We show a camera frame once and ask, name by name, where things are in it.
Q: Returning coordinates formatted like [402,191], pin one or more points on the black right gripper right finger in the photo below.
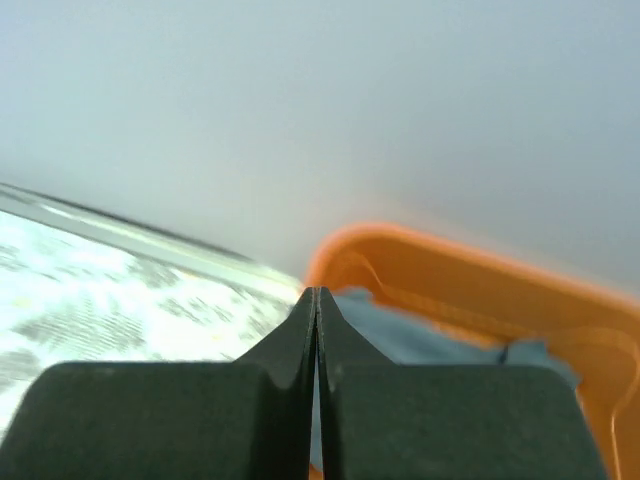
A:
[376,419]

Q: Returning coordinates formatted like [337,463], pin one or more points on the floral patterned table mat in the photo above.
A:
[66,298]

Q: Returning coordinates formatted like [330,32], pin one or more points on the orange plastic basket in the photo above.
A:
[486,299]

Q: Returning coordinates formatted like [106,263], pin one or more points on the blue-grey t-shirt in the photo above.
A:
[406,340]

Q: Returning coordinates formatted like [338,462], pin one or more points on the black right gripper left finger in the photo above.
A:
[245,419]

